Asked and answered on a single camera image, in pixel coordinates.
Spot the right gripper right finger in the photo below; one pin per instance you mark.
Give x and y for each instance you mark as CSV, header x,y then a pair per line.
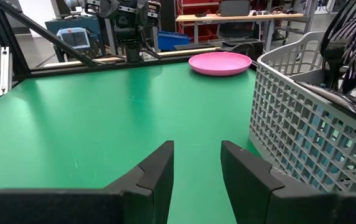
x,y
252,199

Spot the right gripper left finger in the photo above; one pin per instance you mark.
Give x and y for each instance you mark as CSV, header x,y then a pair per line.
x,y
147,199

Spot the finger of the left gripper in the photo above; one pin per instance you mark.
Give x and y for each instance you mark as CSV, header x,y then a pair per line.
x,y
109,7
142,7

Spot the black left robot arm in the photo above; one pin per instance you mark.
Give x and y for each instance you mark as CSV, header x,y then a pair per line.
x,y
133,43

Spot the blue plastic bin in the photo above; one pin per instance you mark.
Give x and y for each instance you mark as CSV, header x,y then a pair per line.
x,y
171,40

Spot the light blue monitor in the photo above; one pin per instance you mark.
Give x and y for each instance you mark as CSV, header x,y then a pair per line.
x,y
73,38

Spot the red shelving unit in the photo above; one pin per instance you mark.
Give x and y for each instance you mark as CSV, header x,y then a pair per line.
x,y
196,7

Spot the blue equipment cart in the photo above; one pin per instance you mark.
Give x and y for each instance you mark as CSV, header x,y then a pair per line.
x,y
53,25

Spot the light wooden table board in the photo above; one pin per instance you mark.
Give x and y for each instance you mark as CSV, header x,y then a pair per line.
x,y
181,51

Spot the grey mesh cutlery basket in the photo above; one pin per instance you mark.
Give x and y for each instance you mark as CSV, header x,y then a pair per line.
x,y
290,124

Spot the grey case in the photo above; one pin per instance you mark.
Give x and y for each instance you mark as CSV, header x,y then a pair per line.
x,y
234,7

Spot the pink round plate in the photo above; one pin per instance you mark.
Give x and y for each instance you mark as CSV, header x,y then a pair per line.
x,y
220,63

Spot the wooden workbench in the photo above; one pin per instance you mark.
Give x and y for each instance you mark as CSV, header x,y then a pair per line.
x,y
243,16

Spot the black table frame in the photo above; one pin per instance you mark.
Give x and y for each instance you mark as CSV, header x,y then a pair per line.
x,y
56,69

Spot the silver frame bracket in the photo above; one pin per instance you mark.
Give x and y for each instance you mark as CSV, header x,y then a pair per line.
x,y
5,71

